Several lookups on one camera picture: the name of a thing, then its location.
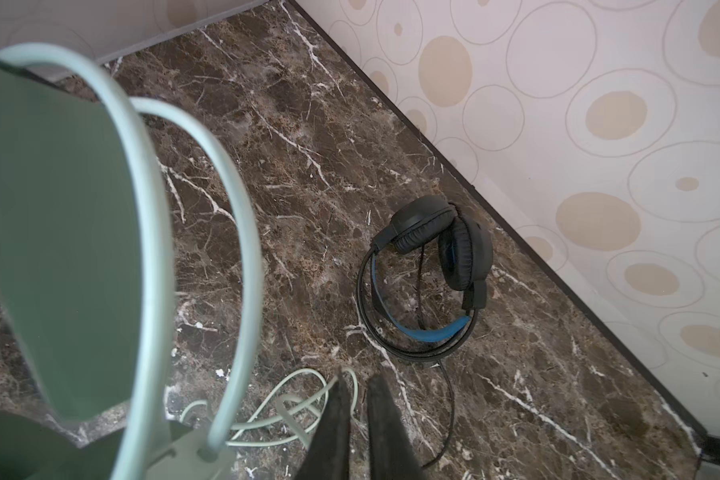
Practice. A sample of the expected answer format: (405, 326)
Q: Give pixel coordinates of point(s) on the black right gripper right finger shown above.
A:
(391, 455)

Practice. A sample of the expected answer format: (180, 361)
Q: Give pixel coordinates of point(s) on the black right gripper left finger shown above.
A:
(329, 451)

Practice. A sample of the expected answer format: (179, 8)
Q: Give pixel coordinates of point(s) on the mint green headphones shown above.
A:
(87, 273)

